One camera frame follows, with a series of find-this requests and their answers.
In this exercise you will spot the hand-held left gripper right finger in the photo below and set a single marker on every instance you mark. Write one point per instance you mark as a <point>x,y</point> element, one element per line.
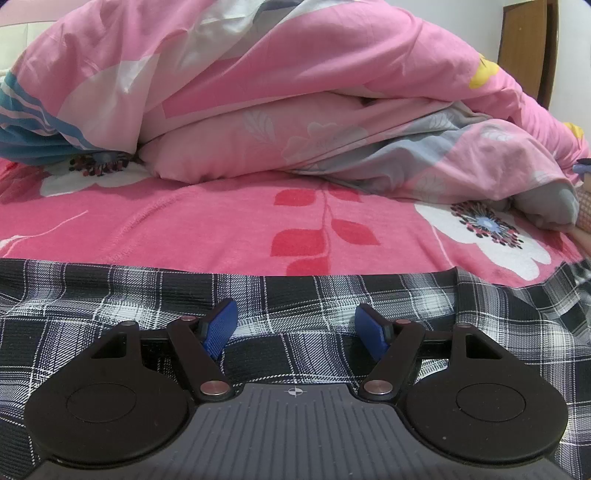
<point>371,330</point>

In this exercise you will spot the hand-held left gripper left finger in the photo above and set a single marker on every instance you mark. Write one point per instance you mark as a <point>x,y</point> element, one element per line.
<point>219,327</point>

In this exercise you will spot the black white plaid pants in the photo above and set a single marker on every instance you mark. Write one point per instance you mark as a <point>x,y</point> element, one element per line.
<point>138,295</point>

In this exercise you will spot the stack of folded clothes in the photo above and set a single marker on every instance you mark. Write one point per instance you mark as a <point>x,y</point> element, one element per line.
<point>585,198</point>

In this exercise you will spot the pink floral bed sheet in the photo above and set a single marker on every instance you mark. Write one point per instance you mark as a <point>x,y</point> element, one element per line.
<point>207,221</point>

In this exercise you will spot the pink floral quilt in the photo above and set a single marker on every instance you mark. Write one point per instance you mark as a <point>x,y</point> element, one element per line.
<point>300,83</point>

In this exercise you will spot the brown wooden door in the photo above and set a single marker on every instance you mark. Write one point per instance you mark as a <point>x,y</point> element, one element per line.
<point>526,46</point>

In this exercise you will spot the pink white bed headboard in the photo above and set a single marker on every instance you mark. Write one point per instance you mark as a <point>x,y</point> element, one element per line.
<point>18,46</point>

